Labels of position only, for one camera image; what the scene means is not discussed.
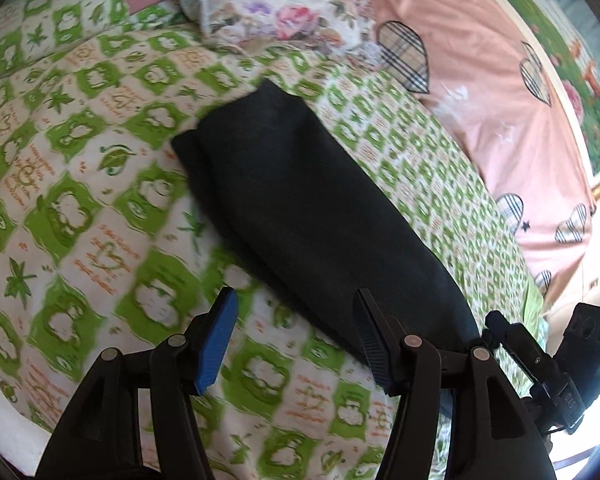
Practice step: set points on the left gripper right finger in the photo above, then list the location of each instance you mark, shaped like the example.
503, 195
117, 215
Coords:
492, 434

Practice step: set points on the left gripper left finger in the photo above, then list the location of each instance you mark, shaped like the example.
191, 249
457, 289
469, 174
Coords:
132, 415

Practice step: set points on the black pants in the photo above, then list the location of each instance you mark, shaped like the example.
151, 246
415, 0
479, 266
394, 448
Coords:
308, 222

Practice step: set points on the green checkered bed sheet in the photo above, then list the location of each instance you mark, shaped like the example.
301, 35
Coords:
101, 243

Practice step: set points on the pink quilt with hearts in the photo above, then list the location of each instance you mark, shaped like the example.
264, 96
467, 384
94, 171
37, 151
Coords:
470, 64

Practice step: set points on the floral white pillow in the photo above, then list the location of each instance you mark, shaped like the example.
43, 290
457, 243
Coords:
340, 29

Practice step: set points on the landscape painting gold frame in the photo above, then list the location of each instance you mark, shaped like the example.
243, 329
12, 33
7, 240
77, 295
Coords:
569, 32

